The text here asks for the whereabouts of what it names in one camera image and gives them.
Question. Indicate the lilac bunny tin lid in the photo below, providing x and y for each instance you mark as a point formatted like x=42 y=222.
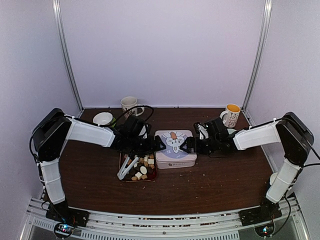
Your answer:
x=173 y=139

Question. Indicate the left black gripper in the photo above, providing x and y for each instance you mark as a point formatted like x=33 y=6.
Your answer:
x=151 y=148

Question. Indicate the front aluminium rail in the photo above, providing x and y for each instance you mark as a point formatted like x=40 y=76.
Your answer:
x=209 y=226

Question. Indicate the red chocolate tray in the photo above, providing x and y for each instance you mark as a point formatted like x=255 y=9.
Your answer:
x=134 y=175

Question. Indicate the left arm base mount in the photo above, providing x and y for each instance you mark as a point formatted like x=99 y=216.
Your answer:
x=66 y=225

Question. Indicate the right aluminium frame post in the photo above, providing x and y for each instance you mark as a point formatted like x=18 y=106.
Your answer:
x=264 y=31

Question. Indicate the white mug yellow inside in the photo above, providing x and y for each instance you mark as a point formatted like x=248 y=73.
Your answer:
x=230 y=115

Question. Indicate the white bowl near right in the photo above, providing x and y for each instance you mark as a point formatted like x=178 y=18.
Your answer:
x=272 y=178

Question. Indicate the left aluminium frame post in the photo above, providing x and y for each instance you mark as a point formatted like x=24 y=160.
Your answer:
x=56 y=4

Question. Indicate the small white saucer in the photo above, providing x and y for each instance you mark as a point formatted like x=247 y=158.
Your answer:
x=231 y=131

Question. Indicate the white oval chocolate in tray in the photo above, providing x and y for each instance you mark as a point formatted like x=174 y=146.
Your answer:
x=143 y=170

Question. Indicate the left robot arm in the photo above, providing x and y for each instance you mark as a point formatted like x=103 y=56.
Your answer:
x=61 y=139

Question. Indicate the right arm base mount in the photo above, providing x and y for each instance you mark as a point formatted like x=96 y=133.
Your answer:
x=260 y=220

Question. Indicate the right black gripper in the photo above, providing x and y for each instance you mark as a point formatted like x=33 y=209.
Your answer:
x=189 y=140

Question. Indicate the tall floral mug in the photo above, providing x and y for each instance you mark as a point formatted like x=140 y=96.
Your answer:
x=130 y=107

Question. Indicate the white metal tongs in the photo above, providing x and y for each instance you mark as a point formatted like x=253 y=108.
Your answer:
x=127 y=165

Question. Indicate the aluminium frame post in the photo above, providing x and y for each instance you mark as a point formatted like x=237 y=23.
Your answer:
x=264 y=31
x=56 y=4

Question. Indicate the lilac tin box with dividers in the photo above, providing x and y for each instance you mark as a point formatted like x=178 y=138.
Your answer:
x=174 y=163

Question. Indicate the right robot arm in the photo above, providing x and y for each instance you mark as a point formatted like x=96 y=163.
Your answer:
x=258 y=164

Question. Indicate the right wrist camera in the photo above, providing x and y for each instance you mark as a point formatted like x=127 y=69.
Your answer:
x=201 y=131

